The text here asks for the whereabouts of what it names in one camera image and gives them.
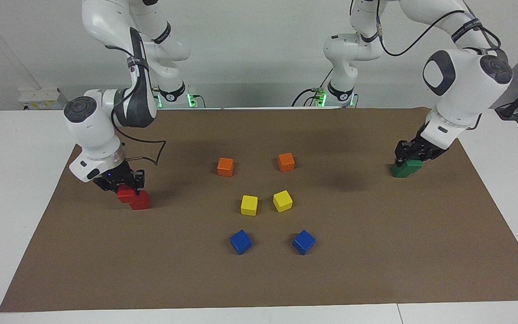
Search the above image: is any blue wooden cube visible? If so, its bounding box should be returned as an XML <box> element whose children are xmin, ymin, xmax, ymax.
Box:
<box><xmin>293</xmin><ymin>229</ymin><xmax>316</xmax><ymax>255</ymax></box>
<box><xmin>230</xmin><ymin>229</ymin><xmax>252</xmax><ymax>255</ymax></box>

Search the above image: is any white power strip box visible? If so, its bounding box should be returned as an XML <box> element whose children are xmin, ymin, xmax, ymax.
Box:
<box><xmin>18</xmin><ymin>88</ymin><xmax>68</xmax><ymax>110</ymax></box>

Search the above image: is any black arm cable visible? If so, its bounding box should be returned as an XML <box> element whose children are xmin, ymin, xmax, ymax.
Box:
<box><xmin>351</xmin><ymin>0</ymin><xmax>502</xmax><ymax>57</ymax></box>
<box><xmin>106</xmin><ymin>45</ymin><xmax>167</xmax><ymax>166</ymax></box>

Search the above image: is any red wooden cube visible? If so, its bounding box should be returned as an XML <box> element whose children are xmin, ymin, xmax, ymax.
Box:
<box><xmin>116</xmin><ymin>184</ymin><xmax>142</xmax><ymax>204</ymax></box>
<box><xmin>129</xmin><ymin>193</ymin><xmax>150</xmax><ymax>211</ymax></box>

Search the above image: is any brown paper table mat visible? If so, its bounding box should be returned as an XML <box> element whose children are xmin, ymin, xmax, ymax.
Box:
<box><xmin>0</xmin><ymin>107</ymin><xmax>518</xmax><ymax>312</ymax></box>

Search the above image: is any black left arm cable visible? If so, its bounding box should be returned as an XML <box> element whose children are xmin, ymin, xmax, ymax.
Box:
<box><xmin>351</xmin><ymin>0</ymin><xmax>502</xmax><ymax>57</ymax></box>

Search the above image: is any yellow wooden cube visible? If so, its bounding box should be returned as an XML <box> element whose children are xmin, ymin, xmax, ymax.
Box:
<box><xmin>273</xmin><ymin>190</ymin><xmax>293</xmax><ymax>213</ymax></box>
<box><xmin>241</xmin><ymin>195</ymin><xmax>259</xmax><ymax>216</ymax></box>

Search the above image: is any black base cable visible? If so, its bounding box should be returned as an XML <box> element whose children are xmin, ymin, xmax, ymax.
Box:
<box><xmin>291</xmin><ymin>67</ymin><xmax>334</xmax><ymax>107</ymax></box>

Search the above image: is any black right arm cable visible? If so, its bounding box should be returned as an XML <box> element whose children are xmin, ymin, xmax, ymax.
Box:
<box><xmin>106</xmin><ymin>45</ymin><xmax>167</xmax><ymax>166</ymax></box>

